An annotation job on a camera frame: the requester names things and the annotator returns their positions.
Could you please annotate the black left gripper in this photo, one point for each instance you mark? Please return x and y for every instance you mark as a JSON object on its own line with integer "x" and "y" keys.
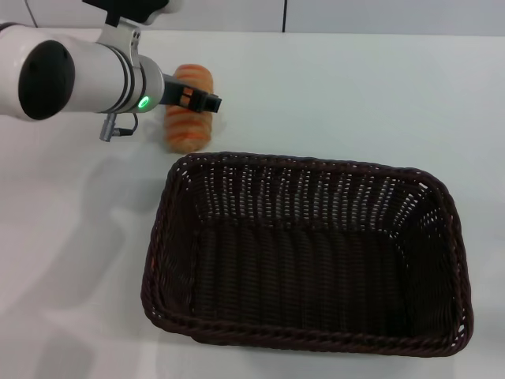
{"x": 175, "y": 91}

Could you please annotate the dark brown woven basket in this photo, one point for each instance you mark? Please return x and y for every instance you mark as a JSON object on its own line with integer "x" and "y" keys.
{"x": 307, "y": 256}

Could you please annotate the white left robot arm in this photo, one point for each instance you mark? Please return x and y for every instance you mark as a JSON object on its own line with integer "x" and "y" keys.
{"x": 67, "y": 75}

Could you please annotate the orange striped bread roll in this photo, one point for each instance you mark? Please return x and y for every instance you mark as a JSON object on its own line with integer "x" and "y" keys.
{"x": 189, "y": 126}

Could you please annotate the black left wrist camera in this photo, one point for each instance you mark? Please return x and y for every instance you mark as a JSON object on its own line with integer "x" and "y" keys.
{"x": 126, "y": 8}

